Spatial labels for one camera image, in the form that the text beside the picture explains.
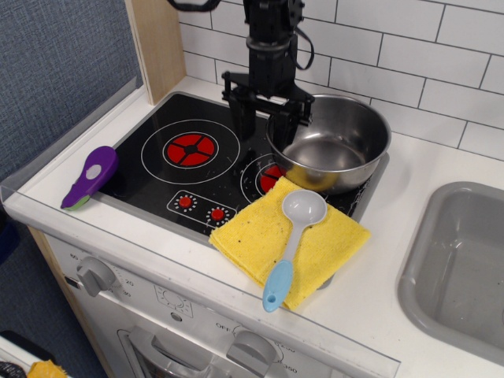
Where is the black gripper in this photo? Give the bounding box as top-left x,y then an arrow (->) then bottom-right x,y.
222,37 -> 314,152

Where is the stainless steel pot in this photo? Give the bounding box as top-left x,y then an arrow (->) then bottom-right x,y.
266,94 -> 391,195

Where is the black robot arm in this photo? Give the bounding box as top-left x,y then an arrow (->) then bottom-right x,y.
222,1 -> 314,149

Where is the yellow cloth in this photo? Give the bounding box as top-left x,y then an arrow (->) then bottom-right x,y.
208,176 -> 372,312

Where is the black toy stove top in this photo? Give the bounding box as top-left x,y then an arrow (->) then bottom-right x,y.
98,92 -> 388,243

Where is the purple toy eggplant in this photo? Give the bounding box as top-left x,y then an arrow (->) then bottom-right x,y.
61,146 -> 119,210

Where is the grey left oven knob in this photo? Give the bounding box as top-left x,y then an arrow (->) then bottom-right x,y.
76,257 -> 116,297

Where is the grey oven knob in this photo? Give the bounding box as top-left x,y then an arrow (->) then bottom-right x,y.
226,331 -> 277,377
76,257 -> 116,297

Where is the grey right oven knob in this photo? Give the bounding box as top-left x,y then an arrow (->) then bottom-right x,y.
226,331 -> 277,377

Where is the white toy oven front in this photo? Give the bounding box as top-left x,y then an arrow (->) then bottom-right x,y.
47,237 -> 399,377

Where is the grey sink basin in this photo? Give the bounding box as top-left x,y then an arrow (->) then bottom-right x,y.
398,182 -> 503,365

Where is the yellow object at corner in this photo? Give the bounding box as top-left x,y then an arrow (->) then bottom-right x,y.
27,360 -> 69,378

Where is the grey ladle with blue handle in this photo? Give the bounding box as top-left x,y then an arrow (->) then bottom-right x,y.
262,189 -> 328,313

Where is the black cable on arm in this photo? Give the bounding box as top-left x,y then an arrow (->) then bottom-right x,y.
167,0 -> 315,72

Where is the wooden side post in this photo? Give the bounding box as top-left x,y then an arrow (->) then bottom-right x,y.
124,0 -> 186,105

